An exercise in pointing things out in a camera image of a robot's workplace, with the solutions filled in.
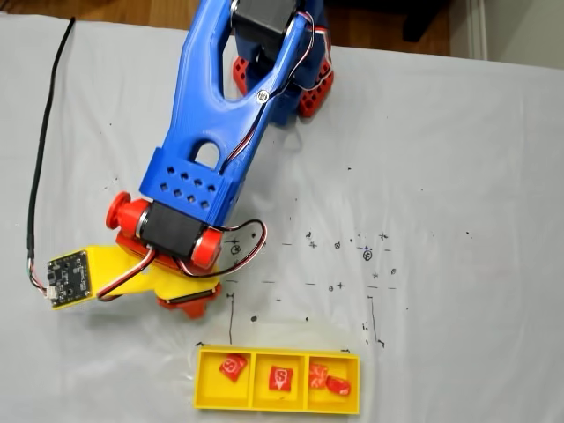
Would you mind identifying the red candy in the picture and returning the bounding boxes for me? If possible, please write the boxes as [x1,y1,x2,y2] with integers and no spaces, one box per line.
[268,364,295,392]
[324,375,353,397]
[219,352,249,383]

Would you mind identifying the black camera cable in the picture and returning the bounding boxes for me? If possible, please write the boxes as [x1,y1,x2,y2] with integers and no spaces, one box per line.
[25,16,77,306]

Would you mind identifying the yellow three-compartment box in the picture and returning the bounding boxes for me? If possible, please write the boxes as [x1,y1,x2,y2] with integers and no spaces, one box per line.
[192,345,361,416]

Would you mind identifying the gripper servo wire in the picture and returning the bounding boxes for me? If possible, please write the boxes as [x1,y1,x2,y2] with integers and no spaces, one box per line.
[97,249,156,303]

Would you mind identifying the white tablecloth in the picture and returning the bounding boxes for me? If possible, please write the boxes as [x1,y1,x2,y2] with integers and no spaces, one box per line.
[0,12,564,423]

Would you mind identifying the orange candy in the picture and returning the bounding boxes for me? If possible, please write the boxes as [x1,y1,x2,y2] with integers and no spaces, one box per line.
[308,362,330,390]

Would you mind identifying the camera board on yellow mount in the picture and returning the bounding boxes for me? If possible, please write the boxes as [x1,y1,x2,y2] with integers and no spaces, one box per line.
[46,244,156,313]

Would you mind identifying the forearm servo wire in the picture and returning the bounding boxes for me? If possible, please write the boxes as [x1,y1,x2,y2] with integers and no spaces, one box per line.
[175,11,335,278]

